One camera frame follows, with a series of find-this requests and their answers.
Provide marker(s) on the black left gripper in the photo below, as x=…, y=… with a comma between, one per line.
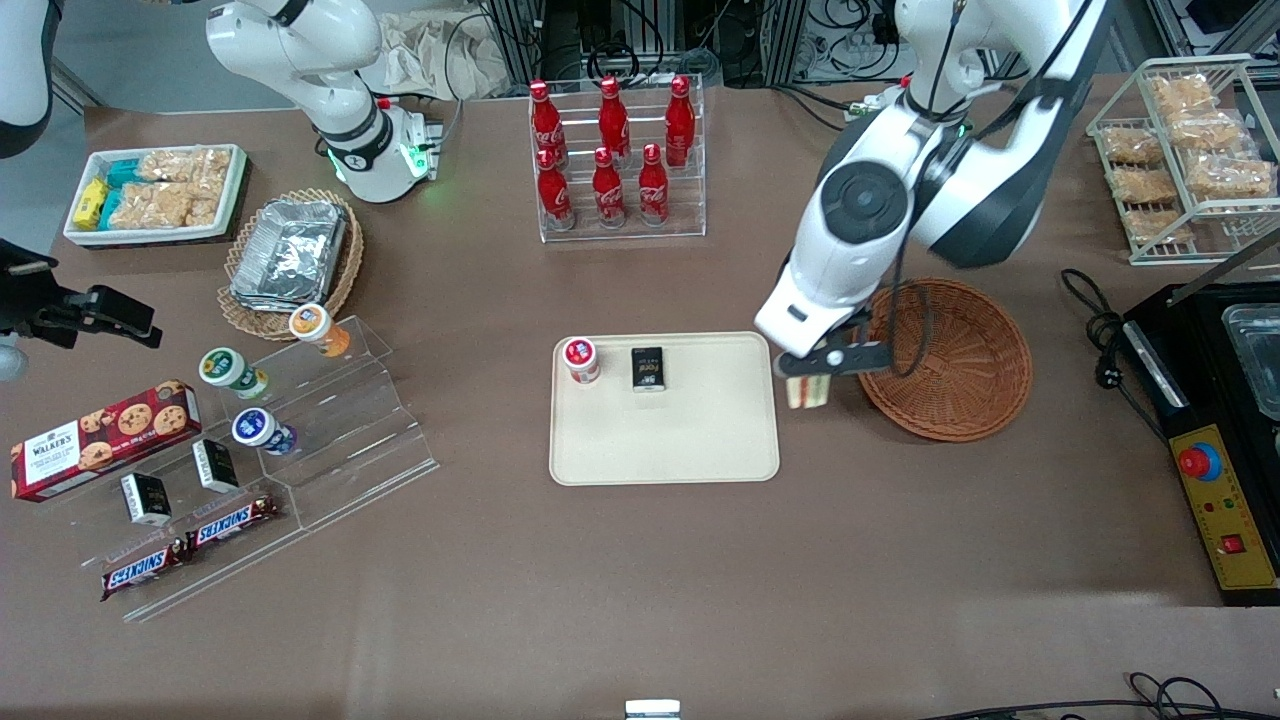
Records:
x=860, y=320

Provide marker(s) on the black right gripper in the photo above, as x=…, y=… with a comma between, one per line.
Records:
x=25, y=298

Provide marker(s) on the sandwich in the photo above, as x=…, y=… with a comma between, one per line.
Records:
x=808, y=392

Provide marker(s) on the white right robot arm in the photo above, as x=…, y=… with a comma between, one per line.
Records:
x=340, y=100

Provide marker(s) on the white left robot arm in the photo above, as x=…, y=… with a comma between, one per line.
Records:
x=860, y=250

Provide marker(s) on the brown wicker basket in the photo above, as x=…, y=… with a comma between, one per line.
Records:
x=965, y=370

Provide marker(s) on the beige plastic tray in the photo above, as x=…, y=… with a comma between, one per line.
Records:
x=700, y=440

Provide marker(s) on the light wicker basket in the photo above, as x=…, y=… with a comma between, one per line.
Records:
x=345, y=270

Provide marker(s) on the yellow snack pack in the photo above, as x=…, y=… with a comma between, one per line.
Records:
x=90, y=204

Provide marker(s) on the teal snack pack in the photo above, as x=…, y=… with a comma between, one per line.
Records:
x=125, y=172
x=110, y=208

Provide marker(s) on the clear rice cracker pack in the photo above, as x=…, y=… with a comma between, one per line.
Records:
x=165, y=206
x=190, y=165
x=1157, y=226
x=1228, y=178
x=1130, y=145
x=1205, y=131
x=1185, y=93
x=1145, y=185

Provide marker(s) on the red Walkers cookie box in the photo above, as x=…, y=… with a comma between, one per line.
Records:
x=100, y=440

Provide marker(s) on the green lid gum jar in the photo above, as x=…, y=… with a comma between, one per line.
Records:
x=225, y=368

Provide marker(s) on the black snack box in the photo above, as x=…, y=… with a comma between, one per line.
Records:
x=648, y=368

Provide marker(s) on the white rectangular snack bin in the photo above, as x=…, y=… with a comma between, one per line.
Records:
x=238, y=185

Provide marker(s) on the stacked aluminium foil trays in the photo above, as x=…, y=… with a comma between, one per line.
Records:
x=290, y=250

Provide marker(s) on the small black white box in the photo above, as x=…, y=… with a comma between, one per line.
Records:
x=146, y=500
x=215, y=465

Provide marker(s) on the purple lid gum jar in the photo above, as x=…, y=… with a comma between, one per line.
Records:
x=260, y=430

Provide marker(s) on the orange lid gum jar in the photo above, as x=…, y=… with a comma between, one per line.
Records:
x=315, y=325

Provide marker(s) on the clear acrylic bottle rack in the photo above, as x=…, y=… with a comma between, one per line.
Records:
x=620, y=232

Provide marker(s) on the red cola bottle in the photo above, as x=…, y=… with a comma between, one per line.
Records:
x=607, y=190
x=680, y=118
x=554, y=192
x=652, y=188
x=613, y=118
x=546, y=120

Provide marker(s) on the red gum jar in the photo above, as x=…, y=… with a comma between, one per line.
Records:
x=581, y=360

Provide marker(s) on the brown Snickers bar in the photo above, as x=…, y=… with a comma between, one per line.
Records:
x=235, y=520
x=145, y=570

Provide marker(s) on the clear acrylic stepped stand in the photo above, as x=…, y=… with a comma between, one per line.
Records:
x=350, y=420

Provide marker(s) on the black machine with yellow panel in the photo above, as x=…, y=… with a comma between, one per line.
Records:
x=1200, y=380

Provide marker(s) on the red emergency stop button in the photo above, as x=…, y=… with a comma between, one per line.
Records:
x=1200, y=462

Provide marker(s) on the small white edge object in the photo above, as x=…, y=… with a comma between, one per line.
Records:
x=652, y=710

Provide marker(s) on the beige crumpled cloth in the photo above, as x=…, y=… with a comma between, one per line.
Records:
x=440, y=55

